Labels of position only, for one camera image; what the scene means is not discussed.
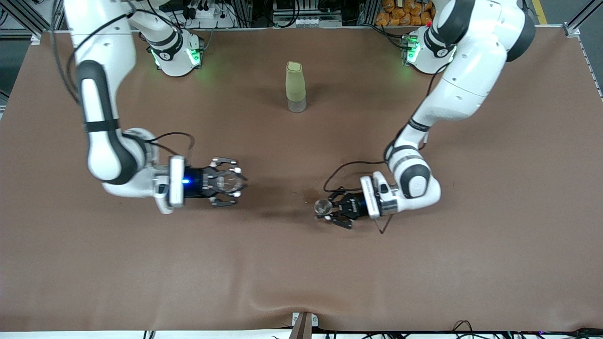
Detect white power strip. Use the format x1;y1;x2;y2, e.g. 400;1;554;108
186;0;236;29

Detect brown table cover mat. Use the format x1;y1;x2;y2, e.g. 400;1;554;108
0;26;603;332

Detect black floor cables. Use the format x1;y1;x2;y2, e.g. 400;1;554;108
311;320;603;339

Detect frosted olive bottle clear base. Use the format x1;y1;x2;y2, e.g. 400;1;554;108
285;61;307;113

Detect aluminium frame strut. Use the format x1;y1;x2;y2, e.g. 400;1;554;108
0;0;64;44
564;0;603;37

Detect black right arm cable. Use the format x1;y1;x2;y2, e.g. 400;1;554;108
49;0;196;163

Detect clear glass measuring cup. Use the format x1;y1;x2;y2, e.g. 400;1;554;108
217;170;248;194

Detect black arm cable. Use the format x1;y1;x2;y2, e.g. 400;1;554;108
49;0;196;163
323;61;448;234

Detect metal table edge bracket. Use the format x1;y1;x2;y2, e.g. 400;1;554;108
291;312;319;339

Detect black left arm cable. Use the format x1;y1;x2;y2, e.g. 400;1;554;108
323;61;448;234

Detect orange snack bags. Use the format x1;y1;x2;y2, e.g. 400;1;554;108
375;0;436;27

